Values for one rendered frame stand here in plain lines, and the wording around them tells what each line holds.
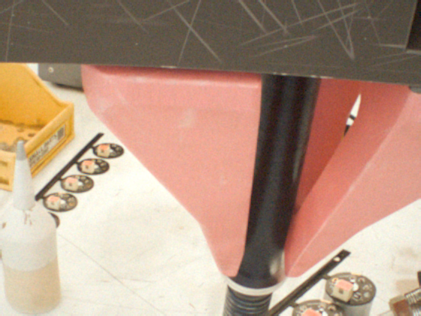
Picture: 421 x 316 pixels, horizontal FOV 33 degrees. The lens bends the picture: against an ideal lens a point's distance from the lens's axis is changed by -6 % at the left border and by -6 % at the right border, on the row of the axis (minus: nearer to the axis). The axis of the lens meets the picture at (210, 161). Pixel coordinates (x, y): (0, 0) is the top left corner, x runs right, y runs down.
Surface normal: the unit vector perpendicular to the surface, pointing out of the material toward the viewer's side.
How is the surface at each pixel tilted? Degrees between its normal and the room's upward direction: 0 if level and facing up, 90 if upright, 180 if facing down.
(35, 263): 90
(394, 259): 0
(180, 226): 0
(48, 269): 90
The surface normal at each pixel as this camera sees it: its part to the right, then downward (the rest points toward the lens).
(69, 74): -0.33, 0.42
